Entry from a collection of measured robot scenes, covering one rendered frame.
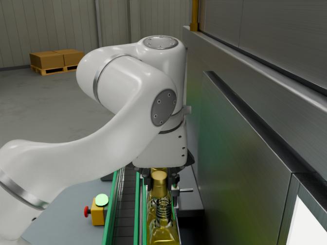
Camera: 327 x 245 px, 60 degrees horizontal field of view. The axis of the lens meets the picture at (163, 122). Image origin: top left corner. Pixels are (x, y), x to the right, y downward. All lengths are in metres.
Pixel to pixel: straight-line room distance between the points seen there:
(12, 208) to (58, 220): 0.82
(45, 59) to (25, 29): 1.16
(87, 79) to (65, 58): 6.65
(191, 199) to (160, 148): 0.51
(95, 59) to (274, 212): 0.28
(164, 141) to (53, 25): 7.48
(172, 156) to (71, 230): 0.67
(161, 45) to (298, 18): 0.17
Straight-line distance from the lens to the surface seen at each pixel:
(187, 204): 0.95
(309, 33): 0.35
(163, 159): 0.51
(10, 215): 0.34
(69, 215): 1.16
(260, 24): 0.48
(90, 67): 0.37
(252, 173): 0.42
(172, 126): 0.45
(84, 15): 8.13
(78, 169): 0.32
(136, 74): 0.32
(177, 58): 0.39
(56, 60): 6.93
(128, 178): 1.08
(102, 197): 1.04
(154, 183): 0.57
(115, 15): 8.49
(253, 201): 0.43
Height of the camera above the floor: 1.48
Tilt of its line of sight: 23 degrees down
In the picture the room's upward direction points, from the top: straight up
